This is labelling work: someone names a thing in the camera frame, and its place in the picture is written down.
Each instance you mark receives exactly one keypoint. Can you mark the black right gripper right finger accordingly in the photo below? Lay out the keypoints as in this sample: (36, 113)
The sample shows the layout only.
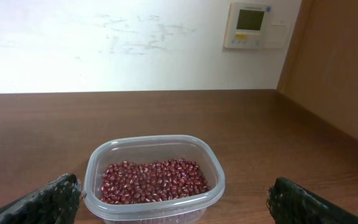
(289, 203)

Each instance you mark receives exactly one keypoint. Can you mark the clear plastic container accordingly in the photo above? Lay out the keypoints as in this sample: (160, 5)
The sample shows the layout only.
(145, 150)

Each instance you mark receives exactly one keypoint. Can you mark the white wall control panel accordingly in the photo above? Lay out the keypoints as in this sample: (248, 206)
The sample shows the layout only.
(246, 26)

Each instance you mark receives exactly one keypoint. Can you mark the red beans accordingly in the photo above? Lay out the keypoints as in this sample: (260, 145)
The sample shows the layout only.
(131, 183)

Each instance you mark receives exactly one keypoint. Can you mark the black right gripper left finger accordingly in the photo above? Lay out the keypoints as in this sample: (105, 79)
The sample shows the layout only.
(56, 202)

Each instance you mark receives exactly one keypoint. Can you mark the wooden side panel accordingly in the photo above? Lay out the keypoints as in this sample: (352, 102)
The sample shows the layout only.
(321, 68)

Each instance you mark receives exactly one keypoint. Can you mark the white wall switch plate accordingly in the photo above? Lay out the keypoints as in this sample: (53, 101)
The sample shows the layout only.
(277, 34)

